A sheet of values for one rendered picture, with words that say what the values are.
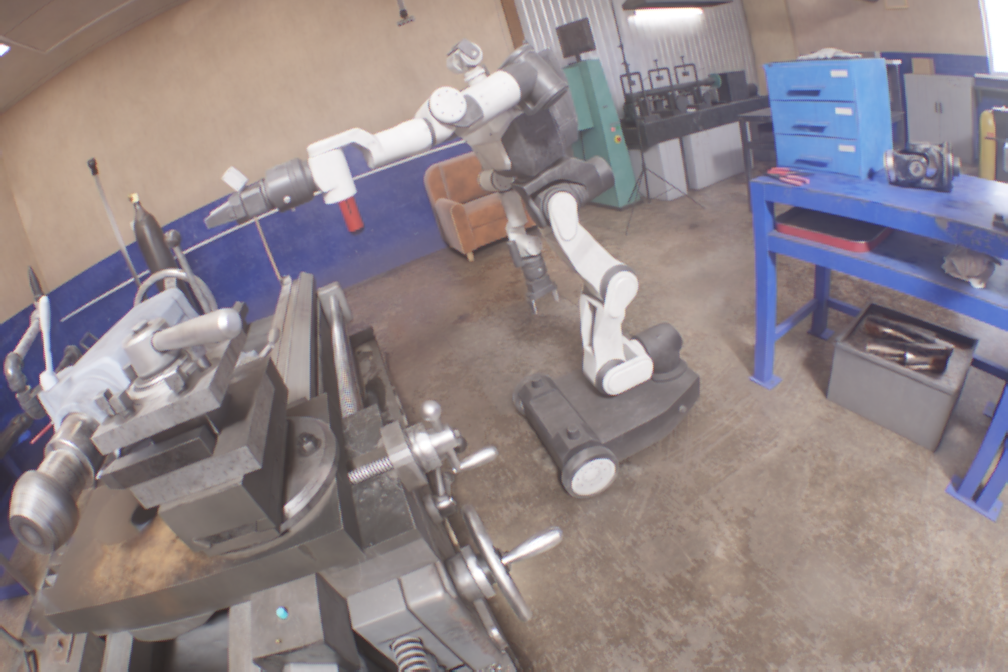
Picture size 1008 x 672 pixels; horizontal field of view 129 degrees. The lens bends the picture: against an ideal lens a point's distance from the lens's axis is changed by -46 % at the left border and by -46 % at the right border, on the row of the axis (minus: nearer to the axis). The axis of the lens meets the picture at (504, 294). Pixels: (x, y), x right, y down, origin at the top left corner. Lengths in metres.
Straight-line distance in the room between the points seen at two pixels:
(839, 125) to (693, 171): 3.37
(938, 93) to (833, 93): 4.77
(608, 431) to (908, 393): 1.11
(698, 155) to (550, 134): 3.67
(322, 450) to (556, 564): 1.03
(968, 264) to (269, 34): 4.98
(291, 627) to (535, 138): 1.17
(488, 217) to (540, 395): 2.52
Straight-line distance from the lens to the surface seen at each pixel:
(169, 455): 0.50
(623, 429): 1.60
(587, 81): 4.38
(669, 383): 1.76
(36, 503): 0.58
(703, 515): 1.55
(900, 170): 1.56
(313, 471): 0.58
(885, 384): 1.79
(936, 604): 1.55
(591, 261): 1.43
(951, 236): 1.36
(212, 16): 4.93
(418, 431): 0.64
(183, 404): 0.45
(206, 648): 0.86
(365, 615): 0.61
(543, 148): 1.26
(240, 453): 0.47
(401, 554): 0.58
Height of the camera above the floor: 1.27
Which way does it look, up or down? 23 degrees down
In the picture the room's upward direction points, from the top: 16 degrees counter-clockwise
